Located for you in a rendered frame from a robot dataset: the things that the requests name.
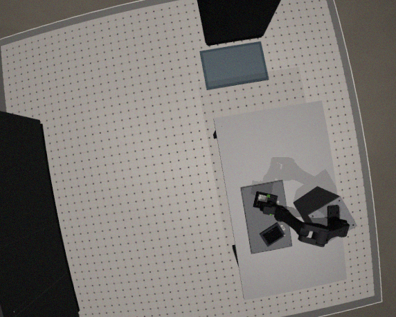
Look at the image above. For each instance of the white well plate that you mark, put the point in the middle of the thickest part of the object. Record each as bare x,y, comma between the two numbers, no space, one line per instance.
262,198

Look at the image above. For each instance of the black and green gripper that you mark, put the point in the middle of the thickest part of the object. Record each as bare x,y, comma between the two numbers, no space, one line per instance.
273,199

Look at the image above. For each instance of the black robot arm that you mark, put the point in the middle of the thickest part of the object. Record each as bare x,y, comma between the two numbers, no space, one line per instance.
321,233

